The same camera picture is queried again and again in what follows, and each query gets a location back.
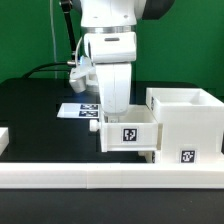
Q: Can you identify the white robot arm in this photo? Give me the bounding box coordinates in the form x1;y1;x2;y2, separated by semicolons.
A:
70;0;175;118

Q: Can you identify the white drawer cabinet box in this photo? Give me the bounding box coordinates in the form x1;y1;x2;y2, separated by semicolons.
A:
139;88;224;164

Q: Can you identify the white left fence piece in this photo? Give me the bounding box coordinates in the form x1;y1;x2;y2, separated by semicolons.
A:
0;127;9;155

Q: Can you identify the white front fence rail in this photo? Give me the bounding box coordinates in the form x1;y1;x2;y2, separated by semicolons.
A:
0;163;224;189

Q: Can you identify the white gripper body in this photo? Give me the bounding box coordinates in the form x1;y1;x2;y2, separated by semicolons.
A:
84;32;137;115

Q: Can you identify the white sheet with markers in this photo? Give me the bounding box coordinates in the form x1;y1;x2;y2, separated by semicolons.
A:
57;103;99;119

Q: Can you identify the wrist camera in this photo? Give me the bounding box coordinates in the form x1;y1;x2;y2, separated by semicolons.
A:
69;56;99;93

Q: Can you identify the black camera stand pole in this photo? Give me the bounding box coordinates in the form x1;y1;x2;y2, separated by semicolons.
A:
59;0;77;60

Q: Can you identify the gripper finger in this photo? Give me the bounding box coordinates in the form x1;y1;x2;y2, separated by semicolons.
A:
105;115;119;123

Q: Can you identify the black cable on table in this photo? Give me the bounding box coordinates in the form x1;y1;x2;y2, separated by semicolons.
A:
21;61;80;80

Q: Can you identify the white drawer tray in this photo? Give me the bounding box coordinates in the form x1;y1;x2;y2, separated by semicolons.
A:
89;105;159;152

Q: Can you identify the white hanging cable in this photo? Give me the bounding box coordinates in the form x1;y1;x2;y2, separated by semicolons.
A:
49;0;58;80

